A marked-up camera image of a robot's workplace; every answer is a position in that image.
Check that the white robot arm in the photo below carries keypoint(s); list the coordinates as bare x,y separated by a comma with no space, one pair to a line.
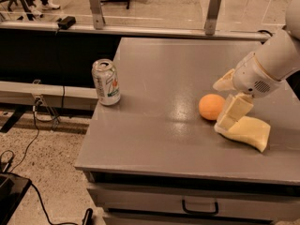
279,56

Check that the orange fruit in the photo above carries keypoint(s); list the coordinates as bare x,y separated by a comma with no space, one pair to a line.
210,106

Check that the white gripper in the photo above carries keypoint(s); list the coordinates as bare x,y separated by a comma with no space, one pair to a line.
251,76

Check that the grey metal rail beam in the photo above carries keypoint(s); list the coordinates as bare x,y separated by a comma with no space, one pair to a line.
68,97

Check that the silver soda can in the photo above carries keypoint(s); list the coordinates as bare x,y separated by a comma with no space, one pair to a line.
105,79

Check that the grey drawer with black handle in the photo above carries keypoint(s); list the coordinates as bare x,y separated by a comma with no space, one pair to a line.
191,205

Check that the left metal bracket post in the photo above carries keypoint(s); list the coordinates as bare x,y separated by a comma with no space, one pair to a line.
96,9

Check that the black box on floor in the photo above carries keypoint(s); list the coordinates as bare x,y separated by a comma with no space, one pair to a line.
12,190

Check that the yellow sponge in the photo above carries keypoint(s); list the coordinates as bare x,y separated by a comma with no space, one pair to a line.
249,130

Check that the black office chair base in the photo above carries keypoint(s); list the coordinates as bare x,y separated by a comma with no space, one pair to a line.
15,0

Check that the metal bracket post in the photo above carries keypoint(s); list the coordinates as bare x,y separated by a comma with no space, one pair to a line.
96,9
212,17

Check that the black power adapter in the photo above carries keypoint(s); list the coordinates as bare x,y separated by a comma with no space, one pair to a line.
66,23

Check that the right metal bracket post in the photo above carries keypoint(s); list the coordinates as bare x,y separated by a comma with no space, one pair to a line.
212,17

